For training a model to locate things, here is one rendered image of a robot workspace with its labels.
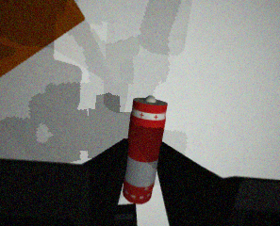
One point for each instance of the red and grey battery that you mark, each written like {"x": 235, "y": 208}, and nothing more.
{"x": 145, "y": 134}

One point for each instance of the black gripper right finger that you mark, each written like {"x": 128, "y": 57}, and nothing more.
{"x": 196, "y": 196}

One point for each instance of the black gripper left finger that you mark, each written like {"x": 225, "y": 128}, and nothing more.
{"x": 87, "y": 194}

